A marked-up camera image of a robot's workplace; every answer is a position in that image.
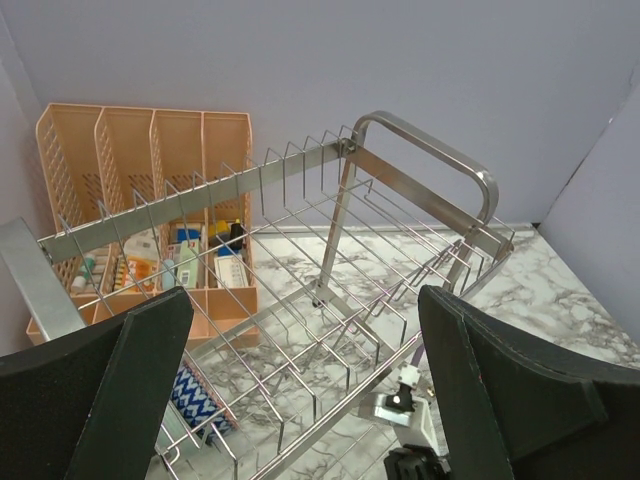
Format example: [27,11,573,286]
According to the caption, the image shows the orange box in organizer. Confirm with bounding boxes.
[113,256,156,293]

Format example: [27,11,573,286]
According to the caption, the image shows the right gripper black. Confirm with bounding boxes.
[384,445,452,480]

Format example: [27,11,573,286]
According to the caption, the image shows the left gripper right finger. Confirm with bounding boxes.
[418,286,639,479]

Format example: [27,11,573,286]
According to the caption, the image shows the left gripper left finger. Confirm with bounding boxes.
[1,287,194,479]

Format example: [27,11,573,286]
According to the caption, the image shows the green tube in organizer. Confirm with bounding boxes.
[162,240,205,290]

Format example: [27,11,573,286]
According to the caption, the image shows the white blue box in organizer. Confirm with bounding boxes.
[214,255,249,289]

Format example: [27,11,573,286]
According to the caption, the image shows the peach plastic file organizer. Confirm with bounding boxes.
[36,103,258,350]

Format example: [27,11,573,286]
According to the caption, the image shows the steel wire dish rack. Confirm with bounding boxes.
[1,111,513,479]

